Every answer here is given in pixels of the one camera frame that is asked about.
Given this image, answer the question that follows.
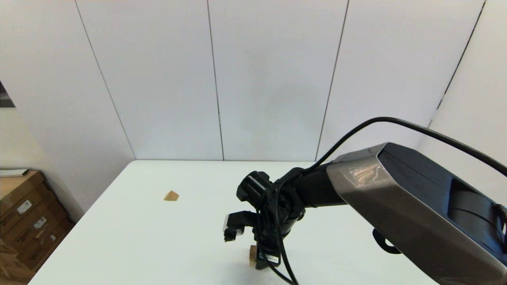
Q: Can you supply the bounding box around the brown cardboard box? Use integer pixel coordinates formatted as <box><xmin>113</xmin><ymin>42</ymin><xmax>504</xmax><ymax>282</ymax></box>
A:
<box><xmin>0</xmin><ymin>170</ymin><xmax>52</xmax><ymax>228</ymax></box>
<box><xmin>0</xmin><ymin>194</ymin><xmax>66</xmax><ymax>248</ymax></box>
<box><xmin>12</xmin><ymin>216</ymin><xmax>76</xmax><ymax>274</ymax></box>

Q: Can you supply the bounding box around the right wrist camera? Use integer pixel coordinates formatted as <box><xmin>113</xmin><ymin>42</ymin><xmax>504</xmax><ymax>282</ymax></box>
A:
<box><xmin>223</xmin><ymin>211</ymin><xmax>259</xmax><ymax>242</ymax></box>

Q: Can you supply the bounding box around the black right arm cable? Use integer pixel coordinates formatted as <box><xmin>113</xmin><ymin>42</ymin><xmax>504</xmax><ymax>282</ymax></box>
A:
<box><xmin>257</xmin><ymin>117</ymin><xmax>507</xmax><ymax>285</ymax></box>

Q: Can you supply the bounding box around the dark wall picture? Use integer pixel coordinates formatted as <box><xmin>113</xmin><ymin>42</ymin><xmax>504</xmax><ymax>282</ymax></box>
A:
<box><xmin>0</xmin><ymin>80</ymin><xmax>16</xmax><ymax>108</ymax></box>

